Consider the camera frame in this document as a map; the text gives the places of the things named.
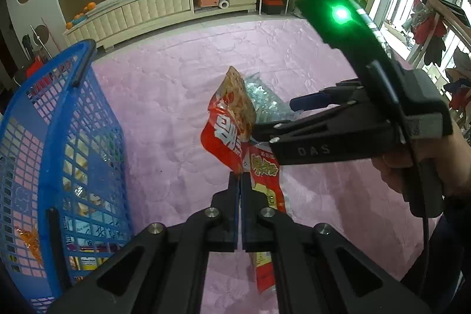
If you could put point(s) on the red foil packet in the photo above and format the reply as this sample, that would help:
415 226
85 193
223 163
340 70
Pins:
224 130

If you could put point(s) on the white TV cabinet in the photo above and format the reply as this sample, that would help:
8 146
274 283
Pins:
147 7

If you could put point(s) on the paper towel roll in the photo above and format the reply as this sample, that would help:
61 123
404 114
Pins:
223 3

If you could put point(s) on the blue plastic basket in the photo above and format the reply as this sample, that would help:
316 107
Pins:
55 62

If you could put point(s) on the red paper bag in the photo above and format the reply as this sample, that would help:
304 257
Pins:
34 66

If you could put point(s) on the blue tray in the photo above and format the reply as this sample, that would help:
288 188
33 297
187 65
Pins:
80 21

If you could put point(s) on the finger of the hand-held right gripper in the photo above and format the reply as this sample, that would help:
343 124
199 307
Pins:
309 102
265 132

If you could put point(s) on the silver blue candy bag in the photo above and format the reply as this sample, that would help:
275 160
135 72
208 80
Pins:
268 100

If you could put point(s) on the small brown wall disc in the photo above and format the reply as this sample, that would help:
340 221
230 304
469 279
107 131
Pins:
41 34

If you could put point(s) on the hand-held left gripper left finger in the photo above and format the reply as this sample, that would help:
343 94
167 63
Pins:
235 211

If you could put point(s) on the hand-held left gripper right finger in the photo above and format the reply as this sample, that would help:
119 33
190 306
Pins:
247 218

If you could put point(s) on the person's dark blue trousers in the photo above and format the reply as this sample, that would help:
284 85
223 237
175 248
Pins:
445 262

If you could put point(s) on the person's right hand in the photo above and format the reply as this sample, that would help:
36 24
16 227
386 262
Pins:
460 167

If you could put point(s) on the red yellow packet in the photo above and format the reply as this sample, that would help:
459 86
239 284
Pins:
265 170

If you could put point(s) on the red hanging clothes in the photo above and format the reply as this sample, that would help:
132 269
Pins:
428 30

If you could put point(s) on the white blue packet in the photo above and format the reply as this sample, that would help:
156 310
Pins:
95 229

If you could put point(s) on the orange box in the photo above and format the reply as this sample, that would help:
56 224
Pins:
205 1

